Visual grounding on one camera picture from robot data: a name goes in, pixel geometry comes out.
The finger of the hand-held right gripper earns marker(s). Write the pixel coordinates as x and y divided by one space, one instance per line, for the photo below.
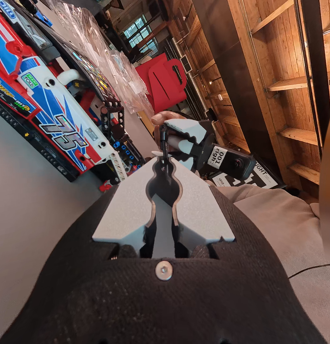
186 150
189 127

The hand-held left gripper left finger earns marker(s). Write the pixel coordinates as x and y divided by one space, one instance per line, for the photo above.
122 212

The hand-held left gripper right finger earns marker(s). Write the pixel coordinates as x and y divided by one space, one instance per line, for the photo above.
205 212

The black toy link rod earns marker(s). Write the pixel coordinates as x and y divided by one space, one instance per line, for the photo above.
165 145

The toy brick race car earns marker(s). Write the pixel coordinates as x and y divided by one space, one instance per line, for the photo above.
46 107

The person's right forearm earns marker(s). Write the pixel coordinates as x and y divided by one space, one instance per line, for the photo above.
261 199

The grey desk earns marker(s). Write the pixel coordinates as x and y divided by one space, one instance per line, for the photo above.
33 228

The person's right hand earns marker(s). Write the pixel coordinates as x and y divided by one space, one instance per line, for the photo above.
167 116

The red chair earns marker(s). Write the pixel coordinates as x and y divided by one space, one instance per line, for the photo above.
159 88

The heap of clear plastic bags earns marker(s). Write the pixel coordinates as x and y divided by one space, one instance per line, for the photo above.
119 72

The person's beige hoodie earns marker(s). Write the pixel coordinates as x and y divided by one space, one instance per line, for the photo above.
315 309

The wooden wall shelf unit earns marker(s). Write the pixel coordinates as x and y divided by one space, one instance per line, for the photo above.
288 53

